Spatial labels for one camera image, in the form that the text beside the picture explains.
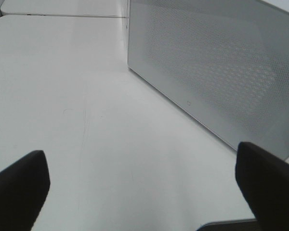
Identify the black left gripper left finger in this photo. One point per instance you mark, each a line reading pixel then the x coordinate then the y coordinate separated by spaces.
pixel 24 186

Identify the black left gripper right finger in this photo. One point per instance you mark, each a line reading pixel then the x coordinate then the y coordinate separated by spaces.
pixel 264 182

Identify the white microwave door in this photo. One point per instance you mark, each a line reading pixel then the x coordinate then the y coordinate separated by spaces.
pixel 224 62

